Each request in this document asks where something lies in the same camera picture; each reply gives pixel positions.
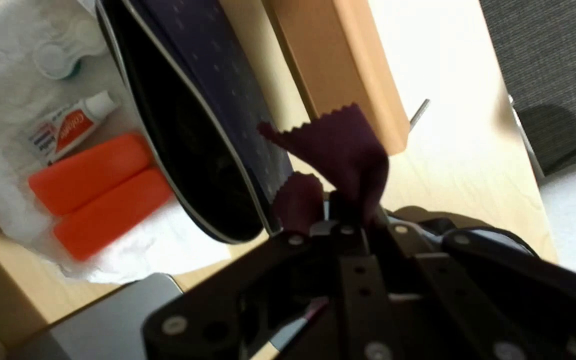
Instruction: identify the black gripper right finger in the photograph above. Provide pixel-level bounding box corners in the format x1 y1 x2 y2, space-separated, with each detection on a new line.
344 205 576 360

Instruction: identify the maroon cloth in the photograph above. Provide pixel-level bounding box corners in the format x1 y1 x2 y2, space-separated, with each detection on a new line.
255 106 393 237

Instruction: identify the white plastic bag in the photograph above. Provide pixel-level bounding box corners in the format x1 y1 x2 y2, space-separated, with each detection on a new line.
0 0 235 287

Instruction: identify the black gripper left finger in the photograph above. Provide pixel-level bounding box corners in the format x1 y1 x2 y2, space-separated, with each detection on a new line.
141 219 356 360

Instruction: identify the navy dotted pencil case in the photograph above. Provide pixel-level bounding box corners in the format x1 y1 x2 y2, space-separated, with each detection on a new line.
94 0 295 247

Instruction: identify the dark floor mat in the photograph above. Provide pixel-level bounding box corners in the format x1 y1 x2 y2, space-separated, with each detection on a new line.
477 0 576 112

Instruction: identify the small white toothpaste tube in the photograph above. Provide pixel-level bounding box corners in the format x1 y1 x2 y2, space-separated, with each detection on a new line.
26 89 117 166

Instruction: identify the brown rectangular block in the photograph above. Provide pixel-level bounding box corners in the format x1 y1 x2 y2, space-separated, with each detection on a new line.
260 0 413 156

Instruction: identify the round white container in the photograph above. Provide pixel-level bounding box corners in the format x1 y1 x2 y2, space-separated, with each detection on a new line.
32 39 79 82

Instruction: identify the silver monitor stand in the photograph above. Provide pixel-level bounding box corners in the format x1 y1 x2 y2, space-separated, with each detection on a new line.
13 270 189 360

